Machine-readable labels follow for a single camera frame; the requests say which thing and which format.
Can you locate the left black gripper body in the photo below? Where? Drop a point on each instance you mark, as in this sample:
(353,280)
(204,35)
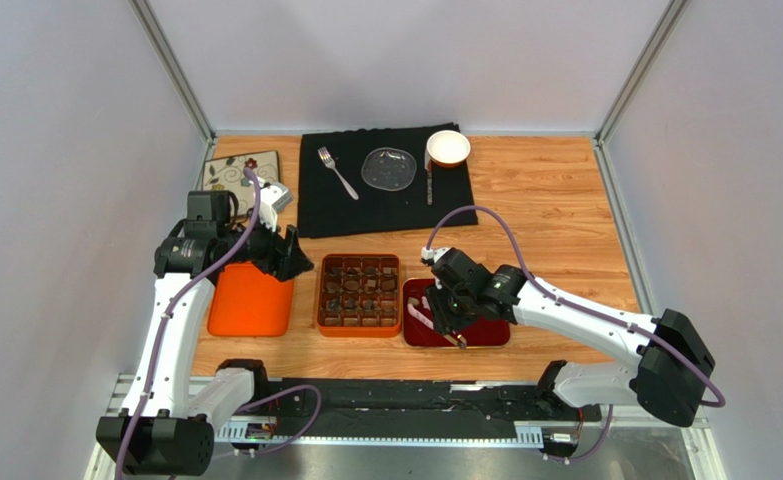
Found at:
(260,249)

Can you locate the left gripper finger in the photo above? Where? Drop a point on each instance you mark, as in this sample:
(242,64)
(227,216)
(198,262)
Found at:
(295,260)
(278,263)

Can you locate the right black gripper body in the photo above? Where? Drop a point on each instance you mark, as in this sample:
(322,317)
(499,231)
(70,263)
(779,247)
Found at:
(446,314)

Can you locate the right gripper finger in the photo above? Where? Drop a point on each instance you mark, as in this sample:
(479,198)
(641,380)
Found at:
(451,322)
(436,301)

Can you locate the pink handled metal tongs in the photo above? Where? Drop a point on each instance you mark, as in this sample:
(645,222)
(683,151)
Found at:
(420,329)

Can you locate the orange chocolate box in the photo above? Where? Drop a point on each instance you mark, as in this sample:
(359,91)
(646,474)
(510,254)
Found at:
(384,321)

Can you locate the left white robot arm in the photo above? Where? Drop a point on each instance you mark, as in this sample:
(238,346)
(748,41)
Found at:
(161,428)

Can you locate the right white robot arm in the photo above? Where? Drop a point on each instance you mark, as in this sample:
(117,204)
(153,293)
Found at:
(659,363)

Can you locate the red lacquer tray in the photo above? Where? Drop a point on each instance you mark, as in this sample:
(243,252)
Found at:
(481,334)

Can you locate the orange tin lid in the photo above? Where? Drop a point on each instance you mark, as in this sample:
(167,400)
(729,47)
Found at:
(249,303)

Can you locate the floral square plate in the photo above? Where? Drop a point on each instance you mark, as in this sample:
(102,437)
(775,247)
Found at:
(227,173)

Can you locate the silver fork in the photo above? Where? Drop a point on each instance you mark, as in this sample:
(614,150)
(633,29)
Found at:
(329,162)

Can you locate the black cloth mat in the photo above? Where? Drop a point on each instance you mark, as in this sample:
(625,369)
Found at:
(324,209)

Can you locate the clear glass plate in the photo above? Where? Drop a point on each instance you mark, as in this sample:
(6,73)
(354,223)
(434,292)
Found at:
(389,169)

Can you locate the white orange bowl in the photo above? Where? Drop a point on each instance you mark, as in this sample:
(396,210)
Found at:
(447,148)

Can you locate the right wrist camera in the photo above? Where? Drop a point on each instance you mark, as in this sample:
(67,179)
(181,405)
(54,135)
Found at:
(429,255)

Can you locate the dark handled knife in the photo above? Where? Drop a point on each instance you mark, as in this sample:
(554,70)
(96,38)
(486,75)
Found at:
(429,185)

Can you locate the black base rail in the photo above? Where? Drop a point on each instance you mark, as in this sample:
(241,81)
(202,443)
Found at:
(405,411)

